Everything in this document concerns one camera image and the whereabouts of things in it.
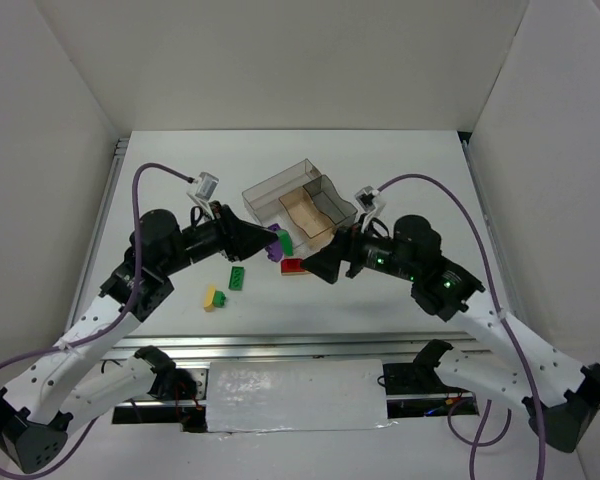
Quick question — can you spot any dark grey container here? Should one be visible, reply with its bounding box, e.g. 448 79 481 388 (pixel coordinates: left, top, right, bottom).
303 175 358 228

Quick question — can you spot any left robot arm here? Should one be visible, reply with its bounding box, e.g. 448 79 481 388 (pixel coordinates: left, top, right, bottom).
0 201 277 479

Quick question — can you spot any aluminium rail frame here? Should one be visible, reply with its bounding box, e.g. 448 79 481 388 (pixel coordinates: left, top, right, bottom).
69 129 539 361

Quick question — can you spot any green flat lego plate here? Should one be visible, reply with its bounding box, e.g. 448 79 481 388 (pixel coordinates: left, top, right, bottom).
228 266 245 291

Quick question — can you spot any yellow curved lego brick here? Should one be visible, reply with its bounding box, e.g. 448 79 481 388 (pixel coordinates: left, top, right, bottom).
203 285 216 312

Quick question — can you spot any small green lego brick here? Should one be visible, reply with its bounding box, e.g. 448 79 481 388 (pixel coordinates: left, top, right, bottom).
212 290 227 308

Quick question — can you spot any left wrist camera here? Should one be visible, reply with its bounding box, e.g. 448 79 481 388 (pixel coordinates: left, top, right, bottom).
187 172 219 216

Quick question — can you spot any clear small container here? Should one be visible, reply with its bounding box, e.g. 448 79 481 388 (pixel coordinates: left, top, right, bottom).
272 210 312 256

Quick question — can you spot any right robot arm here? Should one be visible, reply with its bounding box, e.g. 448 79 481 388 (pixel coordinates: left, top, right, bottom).
301 215 600 453

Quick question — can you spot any red arch lego brick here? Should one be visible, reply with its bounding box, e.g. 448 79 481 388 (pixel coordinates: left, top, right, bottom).
280 258 308 276

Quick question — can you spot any clear smoky container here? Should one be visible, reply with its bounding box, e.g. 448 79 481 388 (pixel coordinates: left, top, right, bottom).
242 159 322 225

